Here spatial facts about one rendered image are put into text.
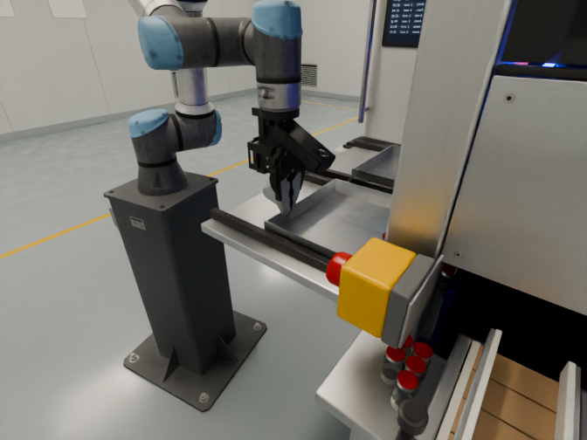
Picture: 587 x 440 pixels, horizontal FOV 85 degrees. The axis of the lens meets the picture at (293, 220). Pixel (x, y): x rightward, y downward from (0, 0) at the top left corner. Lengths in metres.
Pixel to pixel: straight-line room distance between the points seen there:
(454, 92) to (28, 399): 1.71
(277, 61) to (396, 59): 0.95
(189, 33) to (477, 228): 0.49
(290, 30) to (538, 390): 0.53
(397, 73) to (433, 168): 1.12
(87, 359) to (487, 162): 1.67
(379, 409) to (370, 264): 0.16
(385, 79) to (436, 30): 1.14
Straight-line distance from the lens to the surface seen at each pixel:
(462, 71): 0.33
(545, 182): 0.34
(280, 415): 1.40
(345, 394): 0.42
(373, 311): 0.34
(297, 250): 0.57
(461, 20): 0.33
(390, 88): 1.46
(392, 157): 1.08
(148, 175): 1.07
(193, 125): 1.05
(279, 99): 0.56
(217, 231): 0.67
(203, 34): 0.60
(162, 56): 0.59
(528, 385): 0.43
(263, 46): 0.55
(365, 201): 0.78
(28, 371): 1.86
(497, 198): 0.35
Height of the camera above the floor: 1.24
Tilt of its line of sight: 31 degrees down
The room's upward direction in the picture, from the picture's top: straight up
